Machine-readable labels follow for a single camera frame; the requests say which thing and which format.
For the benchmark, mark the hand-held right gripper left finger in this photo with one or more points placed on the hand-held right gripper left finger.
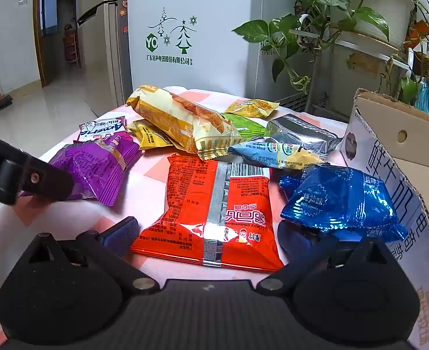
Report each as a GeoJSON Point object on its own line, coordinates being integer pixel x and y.
{"type": "Point", "coordinates": [121, 235]}

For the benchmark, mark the white metal plant stand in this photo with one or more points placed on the white metal plant stand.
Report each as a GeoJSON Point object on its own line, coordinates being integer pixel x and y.
{"type": "Point", "coordinates": [363, 49]}

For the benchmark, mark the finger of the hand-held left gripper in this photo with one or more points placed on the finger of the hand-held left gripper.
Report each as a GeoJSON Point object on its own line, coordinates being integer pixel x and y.
{"type": "Point", "coordinates": [28, 175]}

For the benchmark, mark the silver foil snack packet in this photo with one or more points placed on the silver foil snack packet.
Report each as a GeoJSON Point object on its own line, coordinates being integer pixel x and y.
{"type": "Point", "coordinates": [298, 131]}

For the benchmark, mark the white and blue snack packet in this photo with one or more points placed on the white and blue snack packet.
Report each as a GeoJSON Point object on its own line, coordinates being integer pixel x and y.
{"type": "Point", "coordinates": [272, 153]}
{"type": "Point", "coordinates": [101, 127]}

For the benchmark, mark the grey refrigerator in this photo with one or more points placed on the grey refrigerator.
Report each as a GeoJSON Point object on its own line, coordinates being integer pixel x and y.
{"type": "Point", "coordinates": [117, 62]}

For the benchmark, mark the white chest freezer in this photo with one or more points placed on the white chest freezer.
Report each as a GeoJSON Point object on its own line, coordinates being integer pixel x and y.
{"type": "Point", "coordinates": [207, 25]}

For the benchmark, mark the orange object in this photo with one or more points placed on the orange object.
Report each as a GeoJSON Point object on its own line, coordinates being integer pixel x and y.
{"type": "Point", "coordinates": [416, 32]}

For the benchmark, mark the orange checked tablecloth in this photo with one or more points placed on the orange checked tablecloth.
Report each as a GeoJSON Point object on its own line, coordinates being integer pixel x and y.
{"type": "Point", "coordinates": [145, 189]}

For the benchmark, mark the yellow waffle snack packet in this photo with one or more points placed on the yellow waffle snack packet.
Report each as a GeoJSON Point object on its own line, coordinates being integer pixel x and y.
{"type": "Point", "coordinates": [145, 135]}
{"type": "Point", "coordinates": [250, 107]}

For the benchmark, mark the cardboard box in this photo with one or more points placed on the cardboard box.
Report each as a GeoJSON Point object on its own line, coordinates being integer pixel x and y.
{"type": "Point", "coordinates": [382, 175]}

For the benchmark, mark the purple snack packet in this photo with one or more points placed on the purple snack packet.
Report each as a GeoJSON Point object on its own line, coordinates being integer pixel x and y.
{"type": "Point", "coordinates": [90, 164]}

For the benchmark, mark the broom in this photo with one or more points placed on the broom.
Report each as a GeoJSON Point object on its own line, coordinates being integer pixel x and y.
{"type": "Point", "coordinates": [3, 104]}

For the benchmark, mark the red snack packet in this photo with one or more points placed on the red snack packet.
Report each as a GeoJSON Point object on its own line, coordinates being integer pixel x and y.
{"type": "Point", "coordinates": [185, 204]}

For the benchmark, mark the blue foil snack packet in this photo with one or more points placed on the blue foil snack packet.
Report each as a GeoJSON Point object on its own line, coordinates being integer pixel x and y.
{"type": "Point", "coordinates": [338, 200]}

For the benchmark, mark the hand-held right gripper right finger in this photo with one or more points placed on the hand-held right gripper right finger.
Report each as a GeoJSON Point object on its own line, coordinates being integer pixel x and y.
{"type": "Point", "coordinates": [294, 242]}

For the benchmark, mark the wooden door frame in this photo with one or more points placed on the wooden door frame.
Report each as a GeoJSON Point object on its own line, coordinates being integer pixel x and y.
{"type": "Point", "coordinates": [38, 43]}

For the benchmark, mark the large yellow croissant packet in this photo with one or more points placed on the large yellow croissant packet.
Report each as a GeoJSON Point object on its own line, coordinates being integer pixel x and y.
{"type": "Point", "coordinates": [178, 116]}

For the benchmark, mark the white plant pot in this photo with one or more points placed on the white plant pot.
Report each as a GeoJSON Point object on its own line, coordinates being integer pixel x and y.
{"type": "Point", "coordinates": [382, 3]}

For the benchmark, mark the wooden hallway rack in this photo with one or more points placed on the wooden hallway rack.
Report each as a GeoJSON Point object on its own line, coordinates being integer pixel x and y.
{"type": "Point", "coordinates": [72, 47]}

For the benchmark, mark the green snack packet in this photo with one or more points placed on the green snack packet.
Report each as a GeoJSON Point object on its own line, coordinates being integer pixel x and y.
{"type": "Point", "coordinates": [243, 125]}

